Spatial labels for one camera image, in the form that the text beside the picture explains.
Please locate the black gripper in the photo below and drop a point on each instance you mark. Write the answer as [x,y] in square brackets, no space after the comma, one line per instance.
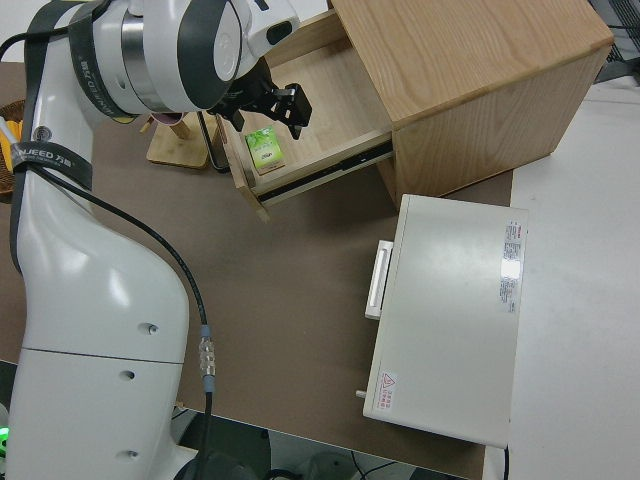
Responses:
[250,92]

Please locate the light wooden drawer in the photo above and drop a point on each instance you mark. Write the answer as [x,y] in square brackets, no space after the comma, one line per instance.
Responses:
[325,100]

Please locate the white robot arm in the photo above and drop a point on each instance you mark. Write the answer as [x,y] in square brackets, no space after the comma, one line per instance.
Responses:
[95,300]

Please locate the green printed small box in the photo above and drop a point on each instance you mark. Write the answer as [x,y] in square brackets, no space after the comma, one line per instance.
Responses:
[265,149]

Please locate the wooden stand base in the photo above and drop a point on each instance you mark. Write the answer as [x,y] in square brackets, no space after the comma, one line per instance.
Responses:
[177,149]

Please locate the dark pink mug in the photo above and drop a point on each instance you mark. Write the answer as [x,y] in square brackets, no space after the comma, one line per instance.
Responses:
[166,118]

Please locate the brown table mat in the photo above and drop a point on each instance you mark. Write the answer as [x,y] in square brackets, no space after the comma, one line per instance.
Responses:
[280,290]

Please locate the light wooden cabinet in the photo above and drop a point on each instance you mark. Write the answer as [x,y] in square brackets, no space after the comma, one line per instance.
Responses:
[480,90]

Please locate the yellow item in basket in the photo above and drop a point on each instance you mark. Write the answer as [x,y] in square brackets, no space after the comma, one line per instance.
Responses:
[7,150]

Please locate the brown wicker basket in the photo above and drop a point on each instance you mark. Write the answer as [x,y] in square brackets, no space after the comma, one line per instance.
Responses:
[6,185]

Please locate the white box appliance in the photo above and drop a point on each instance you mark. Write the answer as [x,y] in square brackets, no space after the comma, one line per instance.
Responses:
[445,320]

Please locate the white printed info label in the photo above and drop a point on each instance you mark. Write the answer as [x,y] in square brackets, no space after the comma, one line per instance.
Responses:
[511,270]

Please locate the red warning sticker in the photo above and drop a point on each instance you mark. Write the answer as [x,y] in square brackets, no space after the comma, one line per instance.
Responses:
[388,391]

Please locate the black metal drawer slide rail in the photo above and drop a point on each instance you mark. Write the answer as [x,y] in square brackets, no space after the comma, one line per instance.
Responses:
[330,167]

